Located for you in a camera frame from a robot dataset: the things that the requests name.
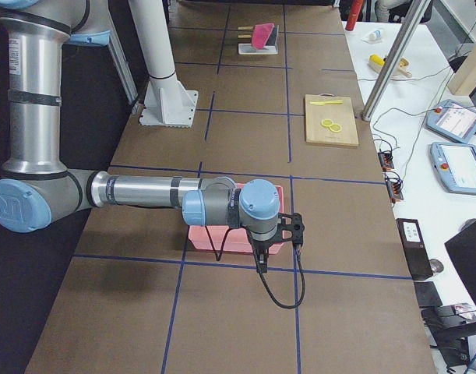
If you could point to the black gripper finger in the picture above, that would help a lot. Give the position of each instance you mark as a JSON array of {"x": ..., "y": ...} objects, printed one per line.
[{"x": 262, "y": 262}]

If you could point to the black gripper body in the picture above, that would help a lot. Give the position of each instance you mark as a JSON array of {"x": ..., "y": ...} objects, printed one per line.
[{"x": 262, "y": 246}]

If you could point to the pink grey cloth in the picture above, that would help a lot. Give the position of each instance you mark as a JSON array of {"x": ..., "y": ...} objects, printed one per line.
[{"x": 264, "y": 35}]

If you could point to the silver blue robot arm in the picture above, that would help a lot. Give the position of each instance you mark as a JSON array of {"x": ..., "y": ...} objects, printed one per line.
[{"x": 37, "y": 189}]

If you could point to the pink plastic bin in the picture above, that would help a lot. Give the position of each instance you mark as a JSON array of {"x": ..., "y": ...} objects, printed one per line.
[{"x": 236, "y": 241}]

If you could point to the black orange connector board near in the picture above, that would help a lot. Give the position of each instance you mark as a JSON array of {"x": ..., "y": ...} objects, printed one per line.
[{"x": 394, "y": 186}]

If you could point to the black orange connector board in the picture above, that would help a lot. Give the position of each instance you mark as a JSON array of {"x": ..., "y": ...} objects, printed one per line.
[
  {"x": 386, "y": 160},
  {"x": 394, "y": 186}
]

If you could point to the black orange connector board far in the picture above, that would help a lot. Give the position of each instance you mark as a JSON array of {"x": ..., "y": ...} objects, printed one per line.
[{"x": 386, "y": 160}]

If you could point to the black box with label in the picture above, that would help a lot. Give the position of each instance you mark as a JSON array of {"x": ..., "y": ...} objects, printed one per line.
[{"x": 414, "y": 249}]

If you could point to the wooden cutting board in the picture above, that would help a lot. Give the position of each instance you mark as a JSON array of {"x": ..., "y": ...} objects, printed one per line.
[{"x": 341, "y": 114}]

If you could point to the yellow plastic knife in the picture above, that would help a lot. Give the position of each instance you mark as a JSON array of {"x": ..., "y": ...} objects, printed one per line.
[{"x": 323, "y": 103}]

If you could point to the white rack tray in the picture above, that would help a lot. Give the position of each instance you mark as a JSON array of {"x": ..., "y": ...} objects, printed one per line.
[{"x": 248, "y": 49}]

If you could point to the black monitor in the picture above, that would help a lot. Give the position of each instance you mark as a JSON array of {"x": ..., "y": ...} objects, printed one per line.
[{"x": 462, "y": 251}]

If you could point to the blue teach pendant near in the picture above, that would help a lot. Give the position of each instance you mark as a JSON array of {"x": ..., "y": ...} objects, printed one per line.
[{"x": 455, "y": 165}]

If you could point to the blue teach pendant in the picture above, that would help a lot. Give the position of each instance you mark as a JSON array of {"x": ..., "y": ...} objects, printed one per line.
[
  {"x": 452, "y": 121},
  {"x": 455, "y": 165}
]

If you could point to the wooden dustpan with brush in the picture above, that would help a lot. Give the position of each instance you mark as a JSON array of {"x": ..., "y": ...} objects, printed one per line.
[{"x": 401, "y": 69}]

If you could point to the yellow toy corn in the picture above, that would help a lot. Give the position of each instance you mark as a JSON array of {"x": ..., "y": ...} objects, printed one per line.
[{"x": 376, "y": 62}]

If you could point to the blue teach pendant far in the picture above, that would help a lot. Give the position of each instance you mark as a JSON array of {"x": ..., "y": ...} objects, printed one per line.
[{"x": 452, "y": 121}]

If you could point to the white blue tube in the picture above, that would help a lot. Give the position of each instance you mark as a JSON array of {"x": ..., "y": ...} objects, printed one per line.
[{"x": 375, "y": 36}]

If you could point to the red cylinder bottle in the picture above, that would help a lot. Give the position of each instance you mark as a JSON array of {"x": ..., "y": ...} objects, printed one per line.
[{"x": 355, "y": 10}]

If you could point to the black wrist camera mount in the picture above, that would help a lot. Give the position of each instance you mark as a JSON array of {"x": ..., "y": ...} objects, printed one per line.
[{"x": 290, "y": 228}]

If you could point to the lemon slice far from handle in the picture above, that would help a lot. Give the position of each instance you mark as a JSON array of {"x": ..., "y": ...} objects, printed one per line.
[{"x": 335, "y": 128}]

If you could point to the lemon slice near handle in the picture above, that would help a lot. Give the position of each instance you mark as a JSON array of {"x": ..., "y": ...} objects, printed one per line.
[{"x": 327, "y": 123}]

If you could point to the aluminium frame post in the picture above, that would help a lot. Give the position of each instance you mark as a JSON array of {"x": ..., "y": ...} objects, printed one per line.
[{"x": 406, "y": 31}]

